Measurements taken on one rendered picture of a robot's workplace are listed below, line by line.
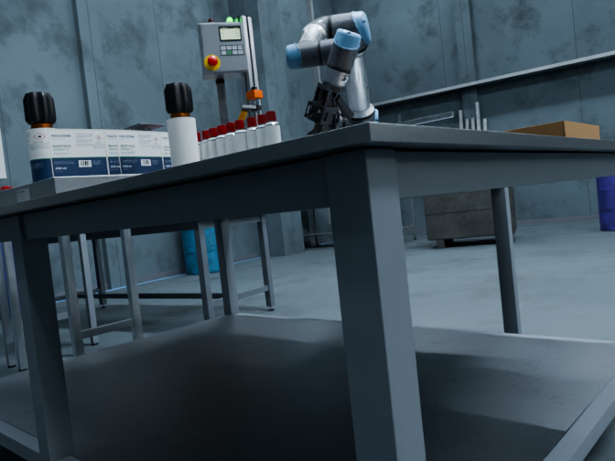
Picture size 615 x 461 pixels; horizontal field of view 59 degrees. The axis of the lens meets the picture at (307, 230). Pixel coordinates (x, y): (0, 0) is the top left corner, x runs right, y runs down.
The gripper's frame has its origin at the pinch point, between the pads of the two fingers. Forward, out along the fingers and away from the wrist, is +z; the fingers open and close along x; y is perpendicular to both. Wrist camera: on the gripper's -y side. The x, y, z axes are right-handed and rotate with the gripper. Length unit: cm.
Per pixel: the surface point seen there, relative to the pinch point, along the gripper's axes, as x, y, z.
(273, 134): -18.5, 2.4, 2.6
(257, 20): -616, -514, 12
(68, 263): -113, 17, 103
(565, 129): 70, 13, -31
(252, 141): -27.7, 2.0, 8.3
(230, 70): -57, -6, -9
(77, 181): -6, 73, 11
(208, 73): -61, 0, -6
